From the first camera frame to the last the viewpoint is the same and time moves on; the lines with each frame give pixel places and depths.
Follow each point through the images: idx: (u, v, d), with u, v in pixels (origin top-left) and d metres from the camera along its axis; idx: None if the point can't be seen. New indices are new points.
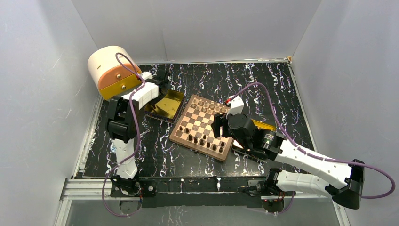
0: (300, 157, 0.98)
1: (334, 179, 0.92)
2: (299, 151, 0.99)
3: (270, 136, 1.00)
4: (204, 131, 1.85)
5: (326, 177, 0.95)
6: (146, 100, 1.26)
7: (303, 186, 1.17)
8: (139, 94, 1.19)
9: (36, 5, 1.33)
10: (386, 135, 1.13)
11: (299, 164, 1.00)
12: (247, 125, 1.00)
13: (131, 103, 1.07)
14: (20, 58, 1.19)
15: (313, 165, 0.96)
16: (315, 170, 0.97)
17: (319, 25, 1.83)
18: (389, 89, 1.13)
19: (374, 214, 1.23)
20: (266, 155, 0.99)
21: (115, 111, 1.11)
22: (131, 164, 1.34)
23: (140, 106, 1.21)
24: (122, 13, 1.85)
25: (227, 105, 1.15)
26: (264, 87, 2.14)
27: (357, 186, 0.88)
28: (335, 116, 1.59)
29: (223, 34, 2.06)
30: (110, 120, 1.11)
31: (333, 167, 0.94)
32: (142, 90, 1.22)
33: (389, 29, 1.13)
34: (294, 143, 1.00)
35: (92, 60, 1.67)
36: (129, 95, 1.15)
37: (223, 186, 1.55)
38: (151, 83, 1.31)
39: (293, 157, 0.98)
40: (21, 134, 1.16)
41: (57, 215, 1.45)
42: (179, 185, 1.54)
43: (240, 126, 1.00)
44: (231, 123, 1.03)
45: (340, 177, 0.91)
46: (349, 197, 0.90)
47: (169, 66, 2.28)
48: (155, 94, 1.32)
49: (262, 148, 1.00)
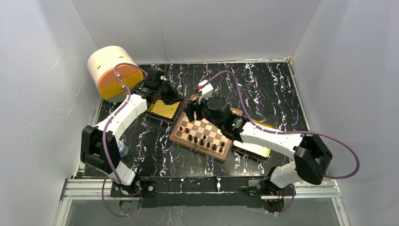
0: (259, 133, 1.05)
1: (286, 149, 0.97)
2: (257, 129, 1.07)
3: (239, 121, 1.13)
4: (204, 131, 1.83)
5: (282, 149, 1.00)
6: (130, 120, 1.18)
7: (285, 174, 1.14)
8: (119, 120, 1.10)
9: (36, 6, 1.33)
10: (386, 135, 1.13)
11: (259, 141, 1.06)
12: (223, 108, 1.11)
13: (104, 139, 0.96)
14: (20, 59, 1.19)
15: (267, 138, 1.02)
16: (271, 144, 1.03)
17: (319, 25, 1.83)
18: (389, 88, 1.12)
19: (376, 215, 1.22)
20: (232, 137, 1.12)
21: (90, 145, 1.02)
22: (123, 178, 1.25)
23: (120, 132, 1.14)
24: (122, 13, 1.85)
25: (198, 92, 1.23)
26: (263, 96, 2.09)
27: (305, 152, 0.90)
28: (335, 117, 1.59)
29: (223, 34, 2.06)
30: (85, 154, 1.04)
31: (285, 138, 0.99)
32: (121, 114, 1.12)
33: (389, 29, 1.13)
34: (253, 123, 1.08)
35: (93, 61, 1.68)
36: (105, 125, 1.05)
37: (223, 186, 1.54)
38: (137, 97, 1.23)
39: (252, 134, 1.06)
40: (21, 134, 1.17)
41: (57, 215, 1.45)
42: (179, 185, 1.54)
43: (217, 108, 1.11)
44: (210, 104, 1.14)
45: (290, 146, 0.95)
46: (299, 162, 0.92)
47: (169, 66, 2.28)
48: (139, 110, 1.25)
49: (231, 131, 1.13)
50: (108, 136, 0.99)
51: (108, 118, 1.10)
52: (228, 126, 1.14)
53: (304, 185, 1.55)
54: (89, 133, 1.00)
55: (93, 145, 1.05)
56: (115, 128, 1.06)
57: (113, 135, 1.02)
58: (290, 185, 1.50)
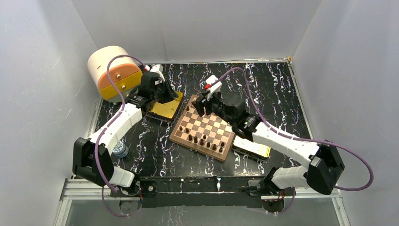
0: (272, 135, 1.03)
1: (300, 157, 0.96)
2: (272, 131, 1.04)
3: (251, 119, 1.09)
4: (204, 131, 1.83)
5: (296, 156, 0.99)
6: (124, 131, 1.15)
7: (292, 180, 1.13)
8: (112, 131, 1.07)
9: (36, 6, 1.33)
10: (386, 135, 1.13)
11: (272, 143, 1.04)
12: (238, 105, 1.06)
13: (96, 152, 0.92)
14: (21, 59, 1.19)
15: (282, 143, 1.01)
16: (285, 149, 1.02)
17: (319, 25, 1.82)
18: (388, 88, 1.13)
19: (375, 214, 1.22)
20: (243, 134, 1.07)
21: (83, 157, 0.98)
22: (121, 181, 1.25)
23: (114, 143, 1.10)
24: (122, 13, 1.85)
25: (207, 91, 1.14)
26: (263, 96, 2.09)
27: (319, 163, 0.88)
28: (335, 117, 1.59)
29: (223, 34, 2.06)
30: (77, 166, 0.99)
31: (300, 145, 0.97)
32: (114, 125, 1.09)
33: (389, 28, 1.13)
34: (267, 124, 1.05)
35: (93, 61, 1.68)
36: (98, 136, 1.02)
37: (223, 186, 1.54)
38: (131, 107, 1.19)
39: (266, 136, 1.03)
40: (21, 134, 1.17)
41: (57, 215, 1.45)
42: (179, 185, 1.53)
43: (233, 105, 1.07)
44: (225, 100, 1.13)
45: (306, 155, 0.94)
46: (313, 171, 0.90)
47: (169, 67, 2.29)
48: (134, 120, 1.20)
49: (242, 128, 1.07)
50: (100, 149, 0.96)
51: (100, 129, 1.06)
52: (240, 124, 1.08)
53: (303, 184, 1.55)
54: (81, 144, 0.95)
55: (85, 157, 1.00)
56: (108, 141, 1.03)
57: (105, 148, 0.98)
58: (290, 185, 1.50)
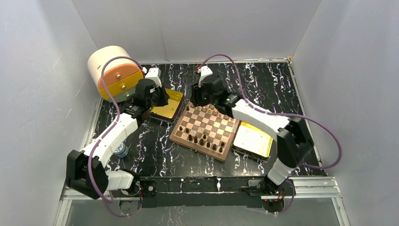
0: (249, 110, 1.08)
1: (271, 129, 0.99)
2: (249, 107, 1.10)
3: (232, 97, 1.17)
4: (204, 131, 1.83)
5: (268, 129, 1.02)
6: (119, 142, 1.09)
7: (276, 165, 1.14)
8: (107, 143, 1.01)
9: (36, 6, 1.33)
10: (387, 135, 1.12)
11: (249, 119, 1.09)
12: (216, 83, 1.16)
13: (89, 166, 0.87)
14: (20, 59, 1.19)
15: (256, 117, 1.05)
16: (259, 123, 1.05)
17: (319, 25, 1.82)
18: (388, 88, 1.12)
19: (375, 214, 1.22)
20: (224, 111, 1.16)
21: (76, 171, 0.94)
22: (121, 185, 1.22)
23: (108, 156, 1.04)
24: (122, 13, 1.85)
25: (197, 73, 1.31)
26: (263, 96, 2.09)
27: (287, 135, 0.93)
28: (335, 117, 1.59)
29: (223, 34, 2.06)
30: (71, 180, 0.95)
31: (272, 119, 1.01)
32: (108, 137, 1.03)
33: (389, 28, 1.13)
34: (246, 100, 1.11)
35: (93, 61, 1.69)
36: (91, 149, 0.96)
37: (223, 186, 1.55)
38: (126, 117, 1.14)
39: (243, 111, 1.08)
40: (21, 134, 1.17)
41: (56, 216, 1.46)
42: (179, 185, 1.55)
43: (211, 83, 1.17)
44: (205, 79, 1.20)
45: (275, 127, 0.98)
46: (280, 142, 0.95)
47: (169, 66, 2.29)
48: (130, 131, 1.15)
49: (223, 105, 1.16)
50: (93, 163, 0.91)
51: (95, 141, 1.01)
52: (221, 101, 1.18)
53: (303, 185, 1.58)
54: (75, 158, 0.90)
55: (79, 170, 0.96)
56: (102, 153, 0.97)
57: (99, 161, 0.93)
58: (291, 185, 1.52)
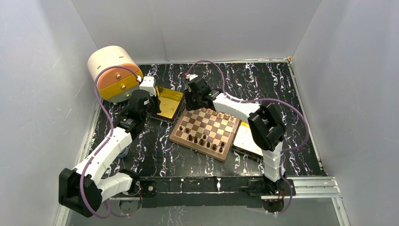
0: (227, 101, 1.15)
1: (244, 115, 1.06)
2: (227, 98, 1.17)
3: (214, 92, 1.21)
4: (204, 131, 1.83)
5: (242, 116, 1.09)
6: (112, 157, 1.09)
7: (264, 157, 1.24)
8: (99, 160, 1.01)
9: (35, 6, 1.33)
10: (387, 135, 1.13)
11: (227, 109, 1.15)
12: (197, 81, 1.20)
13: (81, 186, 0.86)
14: (20, 59, 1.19)
15: (232, 106, 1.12)
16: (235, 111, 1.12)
17: (319, 25, 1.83)
18: (388, 88, 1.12)
19: (375, 214, 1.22)
20: (206, 105, 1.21)
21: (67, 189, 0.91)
22: (121, 189, 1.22)
23: (102, 172, 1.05)
24: (122, 12, 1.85)
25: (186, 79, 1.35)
26: (263, 96, 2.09)
27: (256, 118, 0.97)
28: (335, 117, 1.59)
29: (223, 34, 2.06)
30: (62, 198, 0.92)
31: (246, 106, 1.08)
32: (101, 153, 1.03)
33: (389, 28, 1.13)
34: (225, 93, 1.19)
35: (93, 61, 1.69)
36: (84, 166, 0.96)
37: (223, 186, 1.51)
38: (119, 131, 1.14)
39: (221, 101, 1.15)
40: (21, 134, 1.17)
41: (56, 216, 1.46)
42: (179, 185, 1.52)
43: (193, 81, 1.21)
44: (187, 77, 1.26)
45: (247, 113, 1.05)
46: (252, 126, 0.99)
47: (169, 66, 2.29)
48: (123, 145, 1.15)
49: (206, 100, 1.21)
50: (86, 181, 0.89)
51: (87, 159, 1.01)
52: (205, 96, 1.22)
53: (304, 185, 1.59)
54: (67, 178, 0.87)
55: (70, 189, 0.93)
56: (95, 171, 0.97)
57: (91, 180, 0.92)
58: (291, 186, 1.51)
